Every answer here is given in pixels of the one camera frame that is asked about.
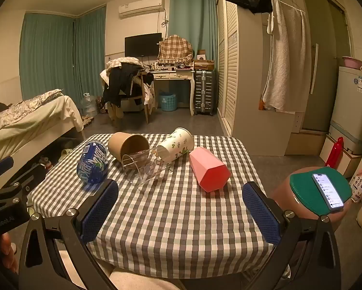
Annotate blue printed cup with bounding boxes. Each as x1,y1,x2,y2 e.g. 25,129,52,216
77,140,108,185

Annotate light slippers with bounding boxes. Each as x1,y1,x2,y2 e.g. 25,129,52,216
58,148,75,163

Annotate white hanging towel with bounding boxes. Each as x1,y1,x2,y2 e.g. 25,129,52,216
262,0,308,112

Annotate patterned blanket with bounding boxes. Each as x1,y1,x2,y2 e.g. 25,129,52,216
0,89,63,138

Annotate white refrigerator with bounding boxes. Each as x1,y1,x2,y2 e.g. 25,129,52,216
329,66,362,154

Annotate grey suitcase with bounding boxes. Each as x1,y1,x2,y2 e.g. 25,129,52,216
194,69,216,116

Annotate grey checked tablecloth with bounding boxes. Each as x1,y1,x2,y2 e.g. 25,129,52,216
28,133,275,278

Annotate red fire extinguisher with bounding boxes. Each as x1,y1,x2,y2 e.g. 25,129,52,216
324,137,344,167

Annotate person's left hand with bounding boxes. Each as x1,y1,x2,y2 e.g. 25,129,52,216
0,234,19,274

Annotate brown paper cup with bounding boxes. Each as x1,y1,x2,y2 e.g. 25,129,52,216
108,132,150,161

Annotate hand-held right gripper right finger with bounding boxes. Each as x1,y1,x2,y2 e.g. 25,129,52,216
242,182,342,290

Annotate bed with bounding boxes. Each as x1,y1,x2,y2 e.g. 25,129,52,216
0,89,85,188

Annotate cardboard box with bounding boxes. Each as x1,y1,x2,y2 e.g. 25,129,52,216
194,60,215,71

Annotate brown stool with green seat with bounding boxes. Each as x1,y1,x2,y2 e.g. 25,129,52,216
271,167,353,239

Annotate blue plastic basket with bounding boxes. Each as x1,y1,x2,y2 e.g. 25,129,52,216
160,92,177,111

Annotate smartphone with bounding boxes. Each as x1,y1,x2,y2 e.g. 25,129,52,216
312,172,345,211

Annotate person's light trousers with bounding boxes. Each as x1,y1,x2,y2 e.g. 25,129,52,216
58,248,183,290

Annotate dark clothes pile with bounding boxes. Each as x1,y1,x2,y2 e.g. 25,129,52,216
101,62,143,108

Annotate white air conditioner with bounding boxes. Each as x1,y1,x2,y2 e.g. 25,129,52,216
118,0,165,19

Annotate white storage box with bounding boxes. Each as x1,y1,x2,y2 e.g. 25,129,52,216
319,134,362,179

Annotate frosted glass door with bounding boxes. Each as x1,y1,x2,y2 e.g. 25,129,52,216
299,0,351,132

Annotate black television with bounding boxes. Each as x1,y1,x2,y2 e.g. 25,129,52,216
124,33,163,57

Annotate white printed bag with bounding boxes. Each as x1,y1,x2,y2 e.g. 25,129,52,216
349,169,362,203

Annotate pink hexagonal cup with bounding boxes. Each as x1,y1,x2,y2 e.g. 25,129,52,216
189,147,232,193

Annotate plaid cloth cover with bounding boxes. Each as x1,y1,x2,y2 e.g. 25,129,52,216
157,35,194,66

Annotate white louvred wardrobe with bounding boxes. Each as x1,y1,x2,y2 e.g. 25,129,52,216
216,0,309,158

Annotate pink basin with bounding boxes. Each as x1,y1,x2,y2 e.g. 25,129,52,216
342,56,362,68

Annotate white floral cup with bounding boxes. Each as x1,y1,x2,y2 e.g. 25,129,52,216
156,127,195,164

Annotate large water jug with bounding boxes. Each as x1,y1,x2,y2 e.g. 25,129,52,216
79,93,97,118

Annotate white desk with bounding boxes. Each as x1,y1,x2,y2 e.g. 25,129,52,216
149,68,196,116

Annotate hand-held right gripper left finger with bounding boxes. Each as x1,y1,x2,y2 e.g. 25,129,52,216
18,179,121,290

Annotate wooden chair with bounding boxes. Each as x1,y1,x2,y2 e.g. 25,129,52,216
108,69,155,125

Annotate teal curtain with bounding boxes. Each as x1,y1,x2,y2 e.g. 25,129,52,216
168,0,219,67
20,6,106,102

